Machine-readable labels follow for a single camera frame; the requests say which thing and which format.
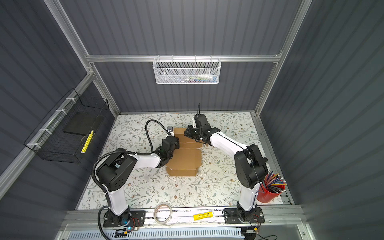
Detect brown cardboard box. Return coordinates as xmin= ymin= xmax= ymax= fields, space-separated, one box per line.
xmin=166 ymin=128 xmax=203 ymax=177

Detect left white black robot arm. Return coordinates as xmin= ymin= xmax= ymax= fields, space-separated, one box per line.
xmin=92 ymin=136 xmax=180 ymax=217

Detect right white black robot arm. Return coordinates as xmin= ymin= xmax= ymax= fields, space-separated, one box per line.
xmin=184 ymin=114 xmax=269 ymax=223

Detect floral table mat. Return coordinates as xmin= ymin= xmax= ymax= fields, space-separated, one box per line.
xmin=103 ymin=112 xmax=261 ymax=209

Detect markers in white basket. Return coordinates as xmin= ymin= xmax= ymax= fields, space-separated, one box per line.
xmin=179 ymin=74 xmax=219 ymax=84

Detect clear tape roll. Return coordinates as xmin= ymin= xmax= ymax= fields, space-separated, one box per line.
xmin=153 ymin=203 xmax=173 ymax=225

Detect yellow label tag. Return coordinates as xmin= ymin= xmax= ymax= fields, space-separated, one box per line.
xmin=193 ymin=211 xmax=214 ymax=221

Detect yellow striped marker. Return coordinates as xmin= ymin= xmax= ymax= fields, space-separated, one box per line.
xmin=81 ymin=130 xmax=95 ymax=154

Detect coloured pencils bundle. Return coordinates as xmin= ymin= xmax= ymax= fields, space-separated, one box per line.
xmin=262 ymin=172 xmax=287 ymax=194

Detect red pencil cup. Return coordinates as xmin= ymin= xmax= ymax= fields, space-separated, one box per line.
xmin=257 ymin=184 xmax=286 ymax=203

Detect black flat pad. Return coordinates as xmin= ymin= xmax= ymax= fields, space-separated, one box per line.
xmin=63 ymin=113 xmax=104 ymax=136

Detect white vented strip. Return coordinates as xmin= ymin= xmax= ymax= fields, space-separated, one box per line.
xmin=67 ymin=227 xmax=245 ymax=240

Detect white wire mesh basket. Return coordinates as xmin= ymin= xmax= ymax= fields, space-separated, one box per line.
xmin=153 ymin=58 xmax=222 ymax=85

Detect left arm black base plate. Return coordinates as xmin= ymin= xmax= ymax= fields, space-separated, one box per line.
xmin=103 ymin=210 xmax=146 ymax=228

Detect black corrugated cable conduit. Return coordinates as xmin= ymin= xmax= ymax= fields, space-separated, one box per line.
xmin=91 ymin=119 xmax=170 ymax=240

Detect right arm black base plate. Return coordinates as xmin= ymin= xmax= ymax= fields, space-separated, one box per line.
xmin=222 ymin=208 xmax=265 ymax=224

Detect black wire basket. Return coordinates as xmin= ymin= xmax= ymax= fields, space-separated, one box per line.
xmin=24 ymin=89 xmax=110 ymax=164

